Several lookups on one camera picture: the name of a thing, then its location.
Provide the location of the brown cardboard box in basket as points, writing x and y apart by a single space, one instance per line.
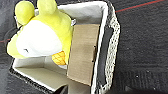
83 53

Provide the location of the yellow white plush toy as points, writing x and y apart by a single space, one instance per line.
41 36

